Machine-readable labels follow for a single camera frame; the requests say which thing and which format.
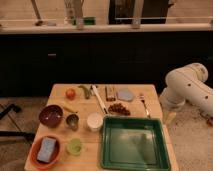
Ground yellow banana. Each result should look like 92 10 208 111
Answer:
62 105 78 113

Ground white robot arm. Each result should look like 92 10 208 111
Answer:
159 63 213 117

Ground white paper cup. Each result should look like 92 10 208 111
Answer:
87 113 103 132

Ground small metal cup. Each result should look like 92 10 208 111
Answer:
66 114 79 131

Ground light green plastic cup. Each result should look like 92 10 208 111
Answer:
66 138 82 156

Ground brown wooden block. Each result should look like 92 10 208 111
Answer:
105 86 116 101

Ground grey blue lid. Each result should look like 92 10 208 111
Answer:
117 88 134 101

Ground green chili pepper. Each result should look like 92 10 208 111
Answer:
78 85 91 99

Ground metal fork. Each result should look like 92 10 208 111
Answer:
139 94 151 118

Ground green plastic tray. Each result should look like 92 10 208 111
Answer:
100 117 171 171

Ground dark red bowl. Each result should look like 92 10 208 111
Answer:
39 105 63 128

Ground orange bowl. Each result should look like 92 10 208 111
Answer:
29 135 61 171

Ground blue sponge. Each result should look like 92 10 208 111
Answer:
37 137 56 163

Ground black stand on floor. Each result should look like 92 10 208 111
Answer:
0 103 36 143

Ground white handled knife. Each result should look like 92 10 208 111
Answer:
91 85 108 114

